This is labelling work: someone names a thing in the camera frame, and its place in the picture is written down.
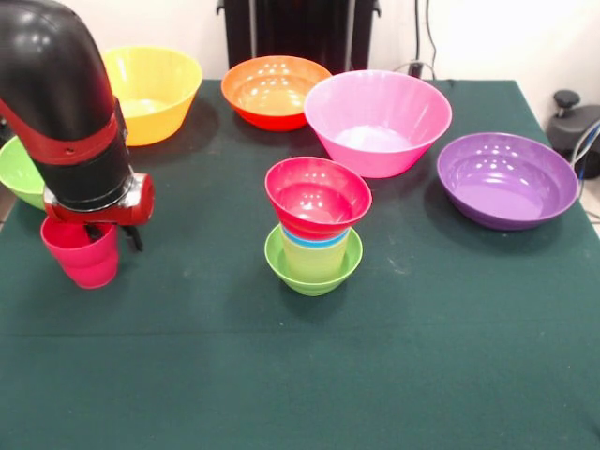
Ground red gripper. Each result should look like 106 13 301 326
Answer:
42 172 157 253

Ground large green bowl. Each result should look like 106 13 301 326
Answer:
0 135 48 212

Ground yellow cup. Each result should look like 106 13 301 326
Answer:
280 232 351 284

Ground blue cup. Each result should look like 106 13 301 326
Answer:
282 228 352 249

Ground small green bowl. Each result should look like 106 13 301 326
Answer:
263 225 365 297

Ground small red bowl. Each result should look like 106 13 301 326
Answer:
264 157 373 241

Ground large yellow bowl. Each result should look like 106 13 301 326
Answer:
101 45 204 147

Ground dark green tablecloth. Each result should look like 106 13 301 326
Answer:
0 78 600 450

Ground orange bowl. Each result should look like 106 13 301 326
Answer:
220 54 333 132

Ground large pink bowl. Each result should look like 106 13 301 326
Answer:
303 69 454 180

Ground purple bowl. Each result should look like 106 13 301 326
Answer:
436 131 580 231

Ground white and blue cables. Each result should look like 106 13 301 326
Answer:
570 119 600 188

